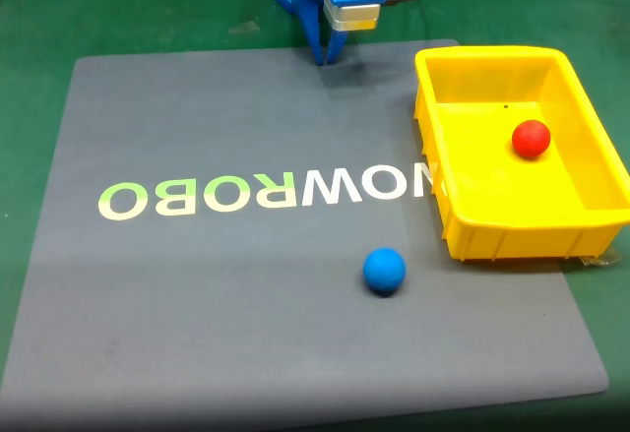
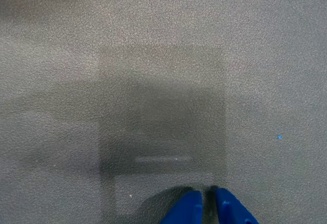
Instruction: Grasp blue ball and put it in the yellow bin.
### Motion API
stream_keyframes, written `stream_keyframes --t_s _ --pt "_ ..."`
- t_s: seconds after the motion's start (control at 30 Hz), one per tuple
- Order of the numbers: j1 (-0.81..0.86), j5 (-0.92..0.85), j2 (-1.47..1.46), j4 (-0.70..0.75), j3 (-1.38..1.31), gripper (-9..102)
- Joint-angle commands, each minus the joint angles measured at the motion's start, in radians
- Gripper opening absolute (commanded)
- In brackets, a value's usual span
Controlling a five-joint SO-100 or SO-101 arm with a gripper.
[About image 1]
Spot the blue ball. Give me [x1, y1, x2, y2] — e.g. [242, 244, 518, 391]
[362, 247, 408, 298]

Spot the red ball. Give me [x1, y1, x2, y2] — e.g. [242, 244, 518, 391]
[511, 119, 552, 159]

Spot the yellow plastic bin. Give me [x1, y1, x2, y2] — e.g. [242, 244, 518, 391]
[412, 45, 630, 263]

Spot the green table cloth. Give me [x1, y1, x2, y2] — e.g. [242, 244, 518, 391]
[0, 0, 630, 432]

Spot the grey mat with lettering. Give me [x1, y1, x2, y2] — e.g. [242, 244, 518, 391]
[0, 37, 611, 428]

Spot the clear plastic wrapper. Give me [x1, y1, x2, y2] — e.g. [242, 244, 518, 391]
[578, 248, 624, 270]

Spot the silver camera box blue mount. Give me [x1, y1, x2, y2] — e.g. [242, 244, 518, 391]
[314, 0, 388, 34]

